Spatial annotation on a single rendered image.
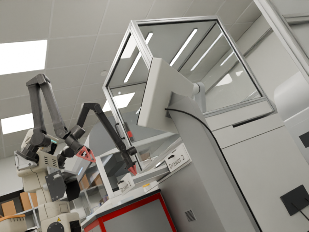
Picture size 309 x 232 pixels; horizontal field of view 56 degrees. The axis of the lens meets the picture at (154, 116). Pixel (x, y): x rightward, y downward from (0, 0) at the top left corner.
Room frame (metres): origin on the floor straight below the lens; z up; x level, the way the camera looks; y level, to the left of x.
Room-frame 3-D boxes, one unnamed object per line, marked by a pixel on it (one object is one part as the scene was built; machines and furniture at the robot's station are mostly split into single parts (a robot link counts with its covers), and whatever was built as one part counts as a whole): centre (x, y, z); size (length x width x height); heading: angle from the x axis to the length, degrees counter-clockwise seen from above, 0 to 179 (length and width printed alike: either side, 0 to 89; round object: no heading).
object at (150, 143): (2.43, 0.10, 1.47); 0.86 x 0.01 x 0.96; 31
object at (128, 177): (2.28, 0.42, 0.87); 0.29 x 0.02 x 0.11; 31
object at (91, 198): (4.09, 0.75, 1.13); 1.78 x 1.14 x 0.45; 31
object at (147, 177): (2.39, 0.24, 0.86); 0.40 x 0.26 x 0.06; 121
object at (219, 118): (2.67, -0.28, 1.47); 1.02 x 0.95 x 1.04; 31
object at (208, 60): (2.25, -0.54, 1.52); 0.87 x 0.01 x 0.86; 121
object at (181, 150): (2.18, -0.01, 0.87); 0.29 x 0.02 x 0.11; 31
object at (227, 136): (2.67, -0.28, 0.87); 1.02 x 0.95 x 0.14; 31
